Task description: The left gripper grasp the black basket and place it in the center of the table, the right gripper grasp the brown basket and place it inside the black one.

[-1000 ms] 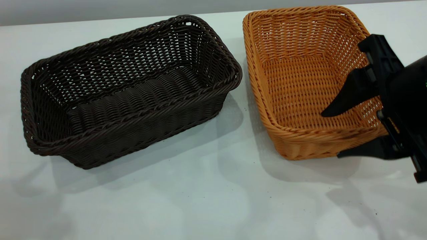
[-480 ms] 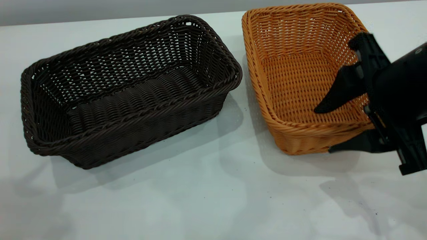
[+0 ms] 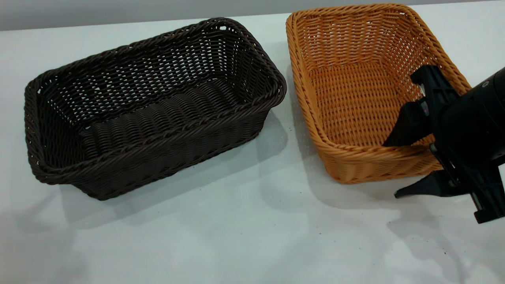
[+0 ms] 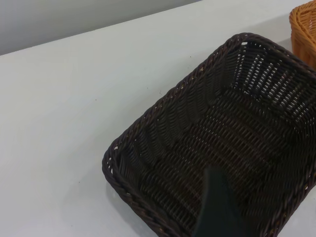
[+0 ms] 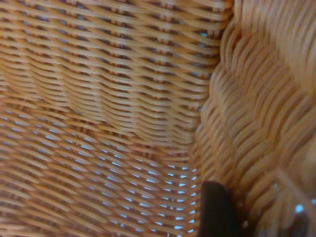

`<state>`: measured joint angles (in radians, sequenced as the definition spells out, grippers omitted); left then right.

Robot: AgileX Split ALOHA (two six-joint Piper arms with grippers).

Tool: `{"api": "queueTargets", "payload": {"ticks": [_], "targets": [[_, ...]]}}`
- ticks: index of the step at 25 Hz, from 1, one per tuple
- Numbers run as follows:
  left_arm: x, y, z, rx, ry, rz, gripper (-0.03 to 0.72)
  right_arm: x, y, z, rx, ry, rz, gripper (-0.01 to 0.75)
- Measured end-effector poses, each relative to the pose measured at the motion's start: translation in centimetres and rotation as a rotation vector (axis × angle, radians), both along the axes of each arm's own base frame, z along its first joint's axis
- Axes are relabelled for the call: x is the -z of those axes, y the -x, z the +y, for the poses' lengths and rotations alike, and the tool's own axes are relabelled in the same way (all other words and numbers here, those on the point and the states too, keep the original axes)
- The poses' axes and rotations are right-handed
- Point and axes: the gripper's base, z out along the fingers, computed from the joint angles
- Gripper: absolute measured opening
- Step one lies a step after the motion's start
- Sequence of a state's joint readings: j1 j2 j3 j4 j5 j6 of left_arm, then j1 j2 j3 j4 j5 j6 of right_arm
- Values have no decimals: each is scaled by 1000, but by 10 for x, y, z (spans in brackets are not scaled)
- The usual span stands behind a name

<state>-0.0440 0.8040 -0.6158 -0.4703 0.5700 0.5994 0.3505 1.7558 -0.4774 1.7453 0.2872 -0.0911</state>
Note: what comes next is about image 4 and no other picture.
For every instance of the black woven wicker basket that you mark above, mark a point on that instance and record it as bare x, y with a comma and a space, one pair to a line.
172, 138

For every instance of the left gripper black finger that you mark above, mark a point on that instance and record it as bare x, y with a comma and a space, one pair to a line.
217, 212

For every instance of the orange woven wicker basket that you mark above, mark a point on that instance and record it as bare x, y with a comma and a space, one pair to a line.
303, 32

